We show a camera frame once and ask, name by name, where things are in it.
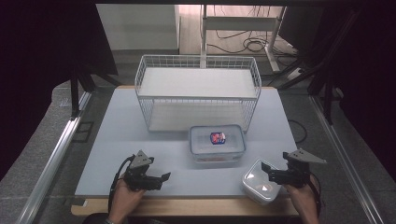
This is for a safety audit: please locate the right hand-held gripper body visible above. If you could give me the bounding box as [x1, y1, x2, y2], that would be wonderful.
[274, 147, 328, 189]

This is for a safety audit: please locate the small white square food container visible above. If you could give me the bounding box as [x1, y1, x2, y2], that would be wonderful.
[241, 158, 282, 206]

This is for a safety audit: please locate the black floor cable loop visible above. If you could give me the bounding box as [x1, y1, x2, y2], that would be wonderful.
[287, 119, 309, 145]

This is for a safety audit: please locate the white table cover sheet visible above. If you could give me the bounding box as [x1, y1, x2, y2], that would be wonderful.
[75, 87, 298, 198]

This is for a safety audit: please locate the person's right hand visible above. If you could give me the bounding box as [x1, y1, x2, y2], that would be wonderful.
[282, 175, 321, 224]

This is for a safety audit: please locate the large clear lidded food container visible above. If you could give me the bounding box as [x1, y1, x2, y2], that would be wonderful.
[188, 123, 248, 164]

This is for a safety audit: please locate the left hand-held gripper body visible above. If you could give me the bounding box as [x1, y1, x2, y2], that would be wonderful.
[123, 149, 157, 192]

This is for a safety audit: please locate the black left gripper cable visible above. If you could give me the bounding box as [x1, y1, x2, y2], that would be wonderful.
[107, 154, 136, 214]

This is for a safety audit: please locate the tangle of black floor cables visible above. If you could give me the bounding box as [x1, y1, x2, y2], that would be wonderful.
[206, 5, 298, 56]

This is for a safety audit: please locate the aluminium floor rail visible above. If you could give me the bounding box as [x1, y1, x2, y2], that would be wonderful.
[16, 91, 93, 224]
[308, 94, 387, 224]

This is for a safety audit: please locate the black metal stand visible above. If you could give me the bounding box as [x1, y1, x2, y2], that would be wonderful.
[68, 60, 123, 121]
[276, 8, 359, 126]

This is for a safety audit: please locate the person's left hand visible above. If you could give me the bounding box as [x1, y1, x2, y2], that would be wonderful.
[107, 178, 147, 222]

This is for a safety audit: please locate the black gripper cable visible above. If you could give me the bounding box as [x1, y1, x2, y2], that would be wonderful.
[307, 172, 323, 217]
[107, 154, 136, 214]

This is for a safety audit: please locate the white cabinet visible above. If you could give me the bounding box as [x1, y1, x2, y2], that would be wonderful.
[95, 3, 181, 56]

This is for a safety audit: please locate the white metal desk frame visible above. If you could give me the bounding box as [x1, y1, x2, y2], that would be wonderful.
[200, 4, 288, 73]

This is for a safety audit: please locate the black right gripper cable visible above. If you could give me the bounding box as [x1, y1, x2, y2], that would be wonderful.
[307, 172, 323, 217]

